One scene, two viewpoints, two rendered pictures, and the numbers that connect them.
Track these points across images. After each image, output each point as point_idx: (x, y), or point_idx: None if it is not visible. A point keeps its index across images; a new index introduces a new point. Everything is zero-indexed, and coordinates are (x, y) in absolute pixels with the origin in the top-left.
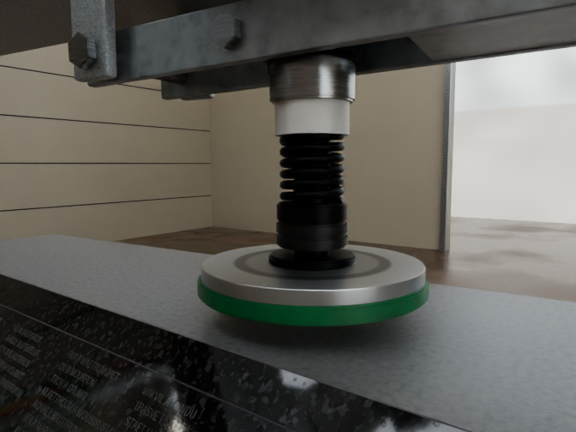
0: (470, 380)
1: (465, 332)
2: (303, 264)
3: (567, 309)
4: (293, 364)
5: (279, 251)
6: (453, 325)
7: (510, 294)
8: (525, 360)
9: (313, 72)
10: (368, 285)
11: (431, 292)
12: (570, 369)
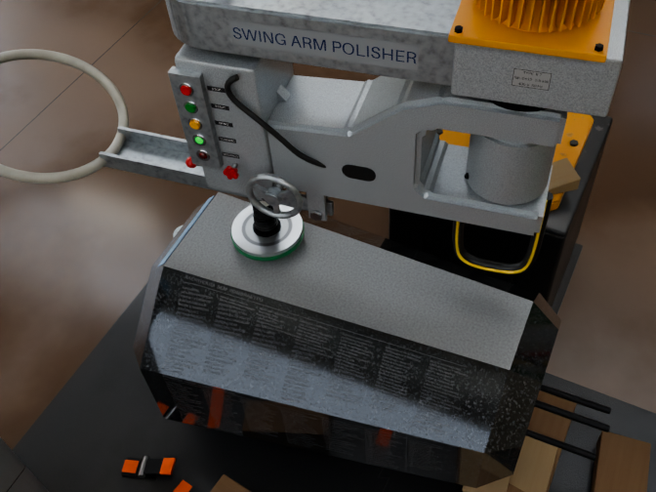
0: (230, 213)
1: (223, 237)
2: None
3: (182, 261)
4: None
5: (277, 225)
6: (225, 241)
7: (193, 273)
8: (214, 224)
9: None
10: (250, 206)
11: (224, 270)
12: (206, 221)
